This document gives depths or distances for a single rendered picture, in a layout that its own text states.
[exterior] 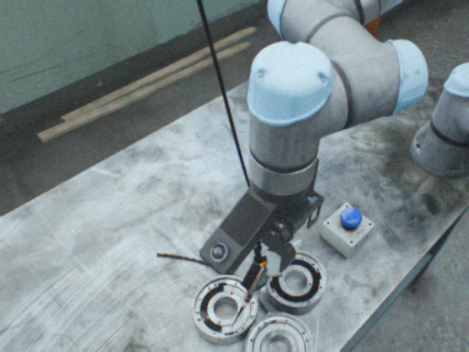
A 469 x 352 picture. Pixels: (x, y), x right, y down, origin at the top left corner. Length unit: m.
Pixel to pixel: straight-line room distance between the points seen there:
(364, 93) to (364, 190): 0.53
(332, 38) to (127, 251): 0.55
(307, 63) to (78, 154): 1.83
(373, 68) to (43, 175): 1.83
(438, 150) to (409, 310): 0.88
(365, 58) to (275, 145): 0.13
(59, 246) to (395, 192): 0.66
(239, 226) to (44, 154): 1.76
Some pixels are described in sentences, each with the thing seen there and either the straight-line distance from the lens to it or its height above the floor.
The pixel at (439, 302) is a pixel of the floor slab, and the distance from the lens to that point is 1.81.
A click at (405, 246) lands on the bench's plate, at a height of 0.80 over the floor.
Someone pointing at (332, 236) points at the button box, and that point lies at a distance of 0.83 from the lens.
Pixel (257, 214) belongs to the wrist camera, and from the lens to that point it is 0.52.
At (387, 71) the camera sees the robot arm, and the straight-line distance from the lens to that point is 0.46.
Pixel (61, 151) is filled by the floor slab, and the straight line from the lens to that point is 2.21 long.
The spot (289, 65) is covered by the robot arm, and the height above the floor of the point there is 1.29.
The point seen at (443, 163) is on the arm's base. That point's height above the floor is 0.84.
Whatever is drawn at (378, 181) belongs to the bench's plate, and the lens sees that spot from 0.97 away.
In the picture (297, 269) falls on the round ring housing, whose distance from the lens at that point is 0.79.
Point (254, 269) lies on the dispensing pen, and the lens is 0.66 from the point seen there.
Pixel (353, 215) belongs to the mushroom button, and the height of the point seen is 0.87.
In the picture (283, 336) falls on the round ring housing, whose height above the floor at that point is 0.83.
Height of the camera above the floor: 1.53
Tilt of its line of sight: 50 degrees down
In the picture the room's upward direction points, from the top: 8 degrees clockwise
